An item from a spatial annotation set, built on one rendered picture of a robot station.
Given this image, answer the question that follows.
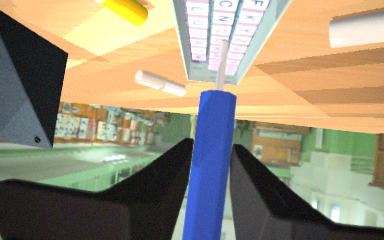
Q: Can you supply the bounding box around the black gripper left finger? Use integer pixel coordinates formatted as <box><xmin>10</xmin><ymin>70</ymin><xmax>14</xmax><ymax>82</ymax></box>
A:
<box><xmin>0</xmin><ymin>138</ymin><xmax>194</xmax><ymax>240</ymax></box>

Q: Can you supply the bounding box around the blue stylus with white tip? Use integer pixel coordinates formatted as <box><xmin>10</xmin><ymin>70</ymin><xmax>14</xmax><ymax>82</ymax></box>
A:
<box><xmin>182</xmin><ymin>39</ymin><xmax>237</xmax><ymax>240</ymax></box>

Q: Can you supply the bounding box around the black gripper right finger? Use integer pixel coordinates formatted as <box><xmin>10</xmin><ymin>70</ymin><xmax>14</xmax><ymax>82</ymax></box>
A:
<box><xmin>230</xmin><ymin>144</ymin><xmax>384</xmax><ymax>240</ymax></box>

